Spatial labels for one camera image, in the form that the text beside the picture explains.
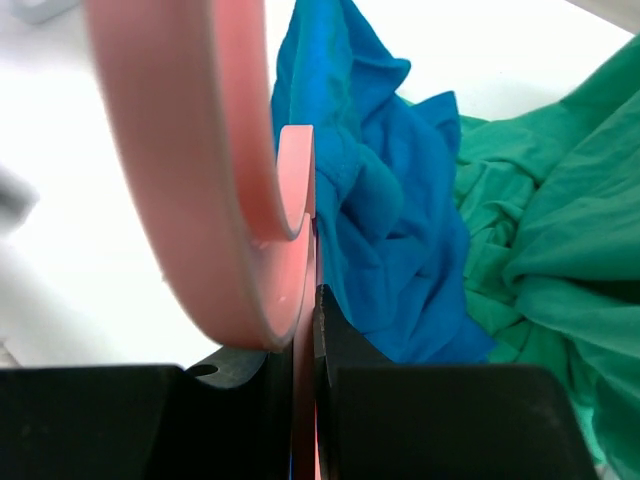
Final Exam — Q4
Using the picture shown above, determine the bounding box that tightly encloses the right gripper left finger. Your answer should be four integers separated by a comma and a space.
1, 347, 292, 479

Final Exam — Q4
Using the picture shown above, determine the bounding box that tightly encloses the blue t shirt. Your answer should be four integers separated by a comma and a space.
271, 1, 494, 363

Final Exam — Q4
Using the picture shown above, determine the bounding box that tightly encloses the pink hanger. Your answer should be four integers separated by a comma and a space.
85, 1, 320, 479

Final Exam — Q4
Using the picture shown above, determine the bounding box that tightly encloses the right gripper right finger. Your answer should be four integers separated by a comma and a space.
313, 286, 597, 479

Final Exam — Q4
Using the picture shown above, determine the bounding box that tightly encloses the green t shirt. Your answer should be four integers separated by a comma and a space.
454, 39, 639, 479

